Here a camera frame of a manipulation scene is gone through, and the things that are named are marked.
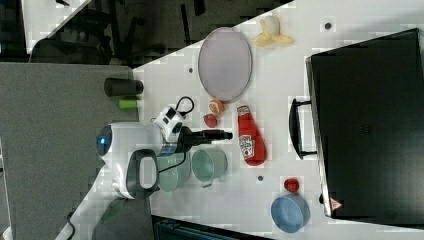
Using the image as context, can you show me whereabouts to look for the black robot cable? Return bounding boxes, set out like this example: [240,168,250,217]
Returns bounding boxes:
[157,95,196,174]

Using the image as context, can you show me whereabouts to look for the orange slice toy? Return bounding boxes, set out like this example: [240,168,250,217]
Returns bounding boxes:
[209,99,225,115]

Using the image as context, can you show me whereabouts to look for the red plush ketchup bottle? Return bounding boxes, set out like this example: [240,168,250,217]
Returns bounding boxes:
[237,104,267,166]

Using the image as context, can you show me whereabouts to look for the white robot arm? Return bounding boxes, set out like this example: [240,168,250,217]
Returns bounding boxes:
[96,122,233,199]

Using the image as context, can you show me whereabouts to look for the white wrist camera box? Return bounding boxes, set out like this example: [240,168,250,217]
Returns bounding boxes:
[153,106,184,143]

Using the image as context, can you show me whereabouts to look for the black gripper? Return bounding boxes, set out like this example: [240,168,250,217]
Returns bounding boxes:
[179,126,233,153]

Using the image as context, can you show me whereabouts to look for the black round cylinder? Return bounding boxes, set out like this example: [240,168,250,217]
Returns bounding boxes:
[104,78,144,97]

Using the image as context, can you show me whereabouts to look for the plush strawberry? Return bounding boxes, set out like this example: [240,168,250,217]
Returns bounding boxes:
[203,114,218,128]

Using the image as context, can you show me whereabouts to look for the blue plastic cup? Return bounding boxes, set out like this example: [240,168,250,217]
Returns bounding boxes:
[271,194,310,233]

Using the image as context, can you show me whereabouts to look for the plush peeled banana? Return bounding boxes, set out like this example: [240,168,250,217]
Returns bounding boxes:
[252,15,295,47]

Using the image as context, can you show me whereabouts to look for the lilac round plate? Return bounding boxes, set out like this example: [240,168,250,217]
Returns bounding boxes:
[198,27,252,102]

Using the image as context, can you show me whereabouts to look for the black toaster oven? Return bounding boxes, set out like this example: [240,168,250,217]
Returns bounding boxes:
[305,28,424,229]

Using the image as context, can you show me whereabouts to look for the green mug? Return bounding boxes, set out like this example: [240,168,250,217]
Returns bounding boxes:
[191,147,228,188]

